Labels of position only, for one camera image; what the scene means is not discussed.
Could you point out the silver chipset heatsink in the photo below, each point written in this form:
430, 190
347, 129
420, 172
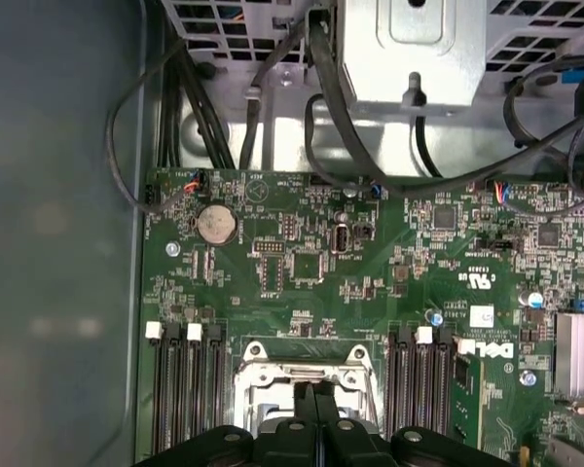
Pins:
581, 355

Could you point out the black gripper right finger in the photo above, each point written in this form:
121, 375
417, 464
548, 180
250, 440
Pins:
345, 442

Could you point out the metal socket cover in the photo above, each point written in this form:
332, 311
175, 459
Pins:
263, 377

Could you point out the green motherboard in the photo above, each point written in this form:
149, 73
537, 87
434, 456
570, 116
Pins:
370, 272

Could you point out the silver internal USB port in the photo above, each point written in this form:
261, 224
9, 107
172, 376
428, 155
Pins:
341, 239

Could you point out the silver metal drive cage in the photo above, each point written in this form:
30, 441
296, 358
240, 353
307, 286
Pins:
409, 58

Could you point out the silver CPU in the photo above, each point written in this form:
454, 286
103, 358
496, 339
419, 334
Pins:
272, 413

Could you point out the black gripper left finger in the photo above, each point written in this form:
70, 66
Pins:
292, 442

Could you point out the black PC case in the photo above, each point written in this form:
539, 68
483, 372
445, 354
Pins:
53, 194

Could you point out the CPU socket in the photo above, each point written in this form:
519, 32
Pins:
255, 357

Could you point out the round coin battery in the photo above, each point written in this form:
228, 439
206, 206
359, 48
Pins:
215, 224

